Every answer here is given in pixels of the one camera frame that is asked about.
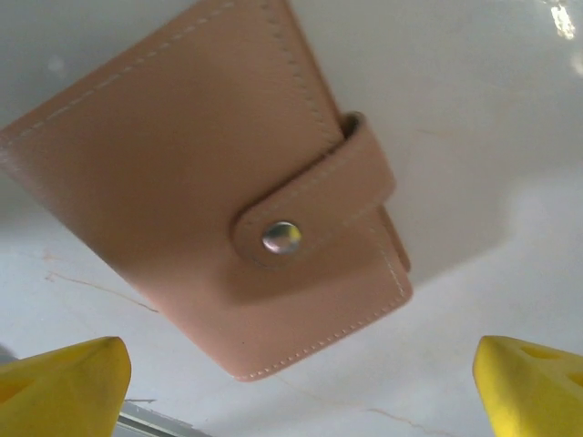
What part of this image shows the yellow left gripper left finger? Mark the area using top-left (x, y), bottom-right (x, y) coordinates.
top-left (0, 336), bottom-right (133, 437)

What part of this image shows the tan leather card holder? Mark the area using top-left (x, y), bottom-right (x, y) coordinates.
top-left (0, 0), bottom-right (414, 382)

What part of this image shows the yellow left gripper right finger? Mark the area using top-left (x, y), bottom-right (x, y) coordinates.
top-left (472, 335), bottom-right (583, 437)

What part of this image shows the aluminium front rail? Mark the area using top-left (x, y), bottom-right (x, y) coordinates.
top-left (117, 398), bottom-right (204, 437)

